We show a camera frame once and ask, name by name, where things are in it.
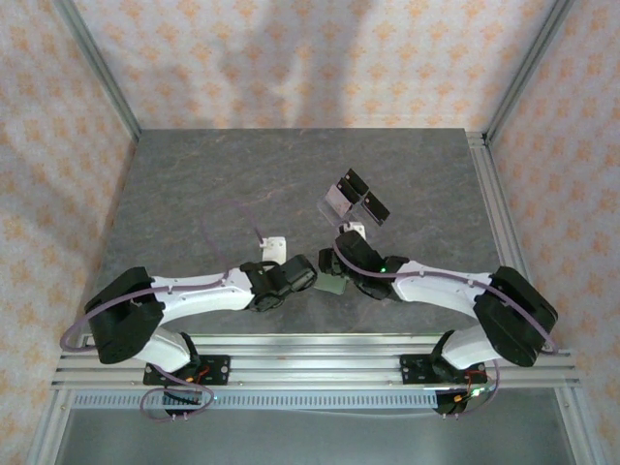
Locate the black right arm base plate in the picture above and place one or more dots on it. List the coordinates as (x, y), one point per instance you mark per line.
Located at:
(412, 370)

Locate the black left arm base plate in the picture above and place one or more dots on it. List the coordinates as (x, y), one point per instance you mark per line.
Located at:
(218, 370)

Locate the aluminium side rail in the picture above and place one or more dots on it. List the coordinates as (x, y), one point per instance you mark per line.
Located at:
(504, 232)

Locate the aluminium frame leg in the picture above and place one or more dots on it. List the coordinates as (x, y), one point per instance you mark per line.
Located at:
(576, 426)
(46, 426)

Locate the white VIP card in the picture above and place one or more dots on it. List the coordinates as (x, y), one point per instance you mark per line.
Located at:
(338, 201)

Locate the aluminium mounting rail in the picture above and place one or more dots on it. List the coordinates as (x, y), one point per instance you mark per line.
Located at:
(315, 365)

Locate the black card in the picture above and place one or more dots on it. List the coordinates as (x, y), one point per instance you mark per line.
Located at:
(350, 190)
(358, 180)
(377, 208)

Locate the aluminium frame post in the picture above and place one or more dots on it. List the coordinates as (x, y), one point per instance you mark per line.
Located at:
(528, 68)
(97, 68)

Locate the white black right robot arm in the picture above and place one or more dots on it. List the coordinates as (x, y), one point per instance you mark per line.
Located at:
(436, 290)

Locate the clear acrylic card stand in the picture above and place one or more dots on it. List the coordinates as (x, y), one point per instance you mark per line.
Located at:
(358, 210)

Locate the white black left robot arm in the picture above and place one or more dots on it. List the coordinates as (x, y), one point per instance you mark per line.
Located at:
(203, 295)

